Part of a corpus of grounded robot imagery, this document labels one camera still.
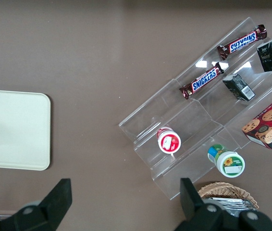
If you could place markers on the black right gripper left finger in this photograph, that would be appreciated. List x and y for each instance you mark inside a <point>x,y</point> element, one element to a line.
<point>35,216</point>

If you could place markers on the clear acrylic stepped stand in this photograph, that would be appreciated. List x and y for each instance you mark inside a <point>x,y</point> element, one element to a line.
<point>258,96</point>
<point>193,125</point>

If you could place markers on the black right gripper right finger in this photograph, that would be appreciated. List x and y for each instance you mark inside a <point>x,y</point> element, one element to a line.
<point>201,219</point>

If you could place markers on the Snickers chocolate bar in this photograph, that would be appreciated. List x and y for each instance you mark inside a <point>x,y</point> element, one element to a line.
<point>204,80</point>
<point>243,41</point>

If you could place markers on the red plaid cookie box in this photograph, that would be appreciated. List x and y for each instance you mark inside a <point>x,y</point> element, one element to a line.
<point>270,125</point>

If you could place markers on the green sunflower lid jar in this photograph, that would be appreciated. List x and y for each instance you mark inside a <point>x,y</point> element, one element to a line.
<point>229,164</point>

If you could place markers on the red lid yogurt cup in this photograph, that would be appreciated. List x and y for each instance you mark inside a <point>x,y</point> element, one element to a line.
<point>169,143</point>

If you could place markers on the cream plastic tray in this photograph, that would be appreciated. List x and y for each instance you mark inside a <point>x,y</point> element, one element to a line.
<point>18,130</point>

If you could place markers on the silver foil packets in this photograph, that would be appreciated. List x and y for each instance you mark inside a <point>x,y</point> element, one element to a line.
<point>234,204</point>

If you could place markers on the light tan wicker basket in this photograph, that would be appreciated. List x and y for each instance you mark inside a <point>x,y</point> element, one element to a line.
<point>222,190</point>

